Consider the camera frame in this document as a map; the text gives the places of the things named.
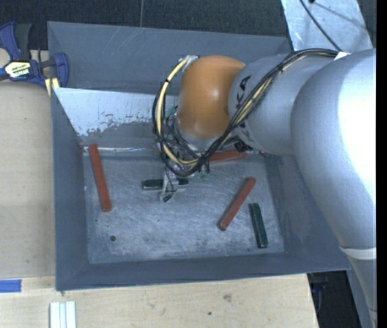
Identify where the dark green block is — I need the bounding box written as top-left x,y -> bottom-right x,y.
141,178 -> 190,192
248,202 -> 270,249

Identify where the grey metal bin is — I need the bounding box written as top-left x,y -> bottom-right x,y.
46,20 -> 351,292

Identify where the red-brown flat block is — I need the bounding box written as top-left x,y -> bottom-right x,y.
217,176 -> 258,232
87,143 -> 113,213
207,149 -> 249,165

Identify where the pale wood board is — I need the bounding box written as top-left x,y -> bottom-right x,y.
0,79 -> 57,280

